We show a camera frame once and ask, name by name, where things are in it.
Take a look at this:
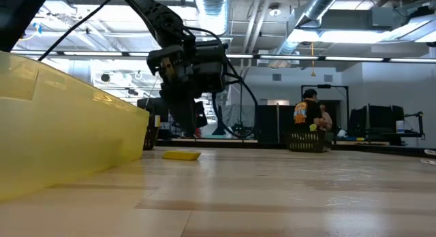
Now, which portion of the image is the yellow hanging pendant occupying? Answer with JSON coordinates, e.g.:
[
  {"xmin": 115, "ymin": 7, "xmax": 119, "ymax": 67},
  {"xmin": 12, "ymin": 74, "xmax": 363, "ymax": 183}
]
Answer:
[{"xmin": 309, "ymin": 42, "xmax": 317, "ymax": 78}]

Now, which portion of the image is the black metal table frame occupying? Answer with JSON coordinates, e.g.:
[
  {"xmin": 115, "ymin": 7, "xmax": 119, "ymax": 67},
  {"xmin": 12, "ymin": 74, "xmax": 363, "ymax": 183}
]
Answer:
[{"xmin": 156, "ymin": 140, "xmax": 436, "ymax": 159}]

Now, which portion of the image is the black partition screen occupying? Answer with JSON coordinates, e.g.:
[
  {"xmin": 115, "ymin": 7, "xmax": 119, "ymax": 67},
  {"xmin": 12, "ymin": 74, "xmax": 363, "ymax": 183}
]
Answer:
[{"xmin": 254, "ymin": 104, "xmax": 297, "ymax": 145}]

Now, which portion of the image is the person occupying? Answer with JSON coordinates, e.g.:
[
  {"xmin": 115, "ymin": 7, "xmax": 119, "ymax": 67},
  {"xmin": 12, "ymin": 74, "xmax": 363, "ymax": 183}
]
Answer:
[
  {"xmin": 319, "ymin": 102, "xmax": 334, "ymax": 133},
  {"xmin": 293, "ymin": 89, "xmax": 324, "ymax": 134}
]

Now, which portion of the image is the wide black mesh basket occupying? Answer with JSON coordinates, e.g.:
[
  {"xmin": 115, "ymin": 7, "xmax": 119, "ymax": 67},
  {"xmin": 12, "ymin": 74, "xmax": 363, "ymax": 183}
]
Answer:
[{"xmin": 142, "ymin": 125, "xmax": 160, "ymax": 151}]

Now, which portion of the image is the ribbed silver air duct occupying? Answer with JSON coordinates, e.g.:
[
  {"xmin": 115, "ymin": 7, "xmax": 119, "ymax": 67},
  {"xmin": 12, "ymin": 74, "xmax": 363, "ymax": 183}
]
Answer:
[{"xmin": 196, "ymin": 0, "xmax": 232, "ymax": 37}]

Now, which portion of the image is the narrow black mesh basket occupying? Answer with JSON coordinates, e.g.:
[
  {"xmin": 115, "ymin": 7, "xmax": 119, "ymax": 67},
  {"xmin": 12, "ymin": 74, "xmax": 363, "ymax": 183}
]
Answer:
[{"xmin": 287, "ymin": 131, "xmax": 326, "ymax": 153}]

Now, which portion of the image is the long ceiling light bar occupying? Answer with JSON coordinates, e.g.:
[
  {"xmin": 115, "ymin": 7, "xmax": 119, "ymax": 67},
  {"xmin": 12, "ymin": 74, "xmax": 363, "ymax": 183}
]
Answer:
[{"xmin": 10, "ymin": 49, "xmax": 436, "ymax": 64}]

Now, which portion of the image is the grey tarp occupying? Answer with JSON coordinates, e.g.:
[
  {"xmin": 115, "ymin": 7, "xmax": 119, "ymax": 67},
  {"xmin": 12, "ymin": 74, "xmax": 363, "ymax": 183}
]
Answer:
[{"xmin": 217, "ymin": 104, "xmax": 256, "ymax": 139}]

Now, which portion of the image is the black background gantry frame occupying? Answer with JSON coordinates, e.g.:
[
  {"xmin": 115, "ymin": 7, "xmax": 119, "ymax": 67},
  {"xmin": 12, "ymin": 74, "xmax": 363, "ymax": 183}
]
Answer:
[{"xmin": 300, "ymin": 84, "xmax": 350, "ymax": 129}]

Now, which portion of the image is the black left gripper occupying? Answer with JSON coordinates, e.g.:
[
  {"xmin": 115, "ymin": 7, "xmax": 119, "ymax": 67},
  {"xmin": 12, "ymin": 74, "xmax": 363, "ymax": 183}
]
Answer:
[{"xmin": 146, "ymin": 41, "xmax": 228, "ymax": 138}]

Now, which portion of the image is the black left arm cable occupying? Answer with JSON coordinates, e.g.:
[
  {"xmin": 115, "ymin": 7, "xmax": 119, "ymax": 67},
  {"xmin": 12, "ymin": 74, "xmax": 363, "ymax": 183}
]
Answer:
[{"xmin": 37, "ymin": 0, "xmax": 120, "ymax": 61}]

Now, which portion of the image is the large yellow plastic bin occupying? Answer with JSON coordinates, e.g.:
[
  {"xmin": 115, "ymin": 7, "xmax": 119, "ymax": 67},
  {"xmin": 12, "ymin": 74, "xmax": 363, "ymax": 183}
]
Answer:
[{"xmin": 0, "ymin": 50, "xmax": 151, "ymax": 202}]

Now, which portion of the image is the black equipment stand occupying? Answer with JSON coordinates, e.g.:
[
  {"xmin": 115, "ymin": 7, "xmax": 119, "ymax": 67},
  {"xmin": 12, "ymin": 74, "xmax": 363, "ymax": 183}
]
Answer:
[{"xmin": 404, "ymin": 110, "xmax": 426, "ymax": 141}]

